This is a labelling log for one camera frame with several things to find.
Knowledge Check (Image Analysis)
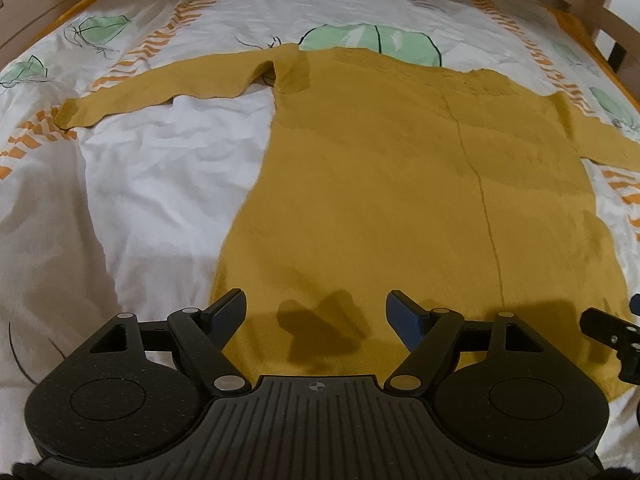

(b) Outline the mustard yellow knit sweater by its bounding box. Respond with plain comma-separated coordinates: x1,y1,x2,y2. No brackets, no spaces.
56,44,639,399

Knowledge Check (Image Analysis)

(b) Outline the white leaf-print duvet cover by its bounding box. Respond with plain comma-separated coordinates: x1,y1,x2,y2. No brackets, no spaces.
0,0,640,470

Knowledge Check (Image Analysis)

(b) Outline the orange bed sheet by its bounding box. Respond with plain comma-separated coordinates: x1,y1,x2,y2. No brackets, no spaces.
29,0,622,86

